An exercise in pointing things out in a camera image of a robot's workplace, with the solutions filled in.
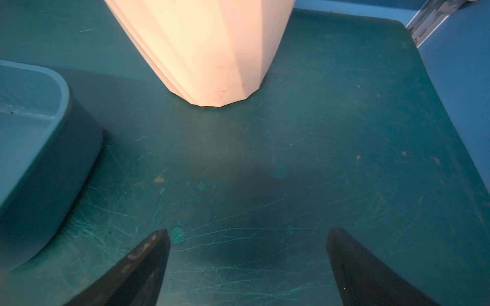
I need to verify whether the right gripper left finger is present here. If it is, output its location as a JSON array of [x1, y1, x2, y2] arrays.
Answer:
[[66, 229, 170, 305]]

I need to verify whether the aluminium back frame bar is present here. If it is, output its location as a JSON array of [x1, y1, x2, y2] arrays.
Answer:
[[406, 0, 479, 48]]

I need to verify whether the terracotta flower pot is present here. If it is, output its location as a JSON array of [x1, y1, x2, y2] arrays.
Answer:
[[107, 1, 295, 107]]

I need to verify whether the translucent blue storage box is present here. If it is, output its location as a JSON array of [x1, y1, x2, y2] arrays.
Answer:
[[1, 61, 103, 274]]

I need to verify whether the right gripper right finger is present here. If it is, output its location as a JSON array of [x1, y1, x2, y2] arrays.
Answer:
[[326, 228, 437, 305]]

